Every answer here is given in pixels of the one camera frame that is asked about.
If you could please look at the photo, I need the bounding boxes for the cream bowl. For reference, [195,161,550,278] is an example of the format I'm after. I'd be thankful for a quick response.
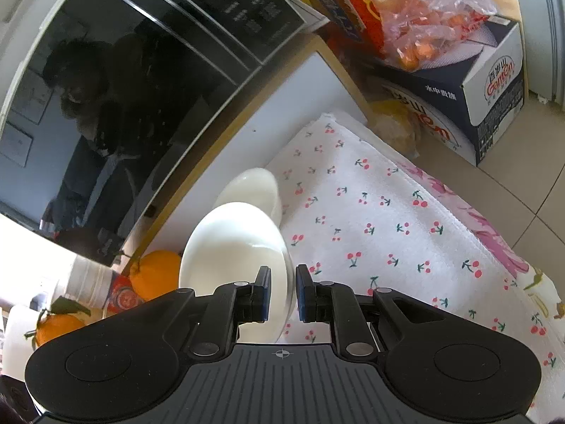
[211,167,284,227]

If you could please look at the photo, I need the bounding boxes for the black microwave oven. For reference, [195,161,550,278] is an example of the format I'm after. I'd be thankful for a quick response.
[0,0,331,268]

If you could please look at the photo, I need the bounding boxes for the white bowl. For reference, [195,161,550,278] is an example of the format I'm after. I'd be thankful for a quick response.
[178,202,296,345]

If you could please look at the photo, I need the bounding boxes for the orange printed fruit box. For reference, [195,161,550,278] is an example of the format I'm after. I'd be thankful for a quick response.
[308,0,422,59]

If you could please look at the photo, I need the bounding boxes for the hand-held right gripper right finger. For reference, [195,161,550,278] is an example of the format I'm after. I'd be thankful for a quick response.
[295,264,471,358]

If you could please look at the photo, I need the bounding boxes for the yellow plastic bag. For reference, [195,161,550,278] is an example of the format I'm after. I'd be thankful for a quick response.
[368,99,425,156]

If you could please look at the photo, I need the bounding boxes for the cherry print tablecloth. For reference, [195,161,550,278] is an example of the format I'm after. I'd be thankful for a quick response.
[264,112,562,391]

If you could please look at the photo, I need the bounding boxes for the pink floral cloth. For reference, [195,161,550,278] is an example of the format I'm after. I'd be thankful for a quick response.
[387,154,565,321]

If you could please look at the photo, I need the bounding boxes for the large orange with leaves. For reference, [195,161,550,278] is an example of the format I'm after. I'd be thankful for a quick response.
[24,297,92,348]

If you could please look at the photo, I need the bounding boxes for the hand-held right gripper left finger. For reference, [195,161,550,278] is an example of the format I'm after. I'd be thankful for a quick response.
[106,266,271,359]

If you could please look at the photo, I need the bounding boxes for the white plastic container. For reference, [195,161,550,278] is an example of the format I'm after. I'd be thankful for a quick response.
[65,255,130,315]

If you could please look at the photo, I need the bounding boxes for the plastic bag of oranges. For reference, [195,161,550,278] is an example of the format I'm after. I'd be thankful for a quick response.
[368,0,500,72]

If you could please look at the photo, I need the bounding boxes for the dark blue cardboard box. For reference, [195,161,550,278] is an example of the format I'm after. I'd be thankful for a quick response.
[361,13,526,167]

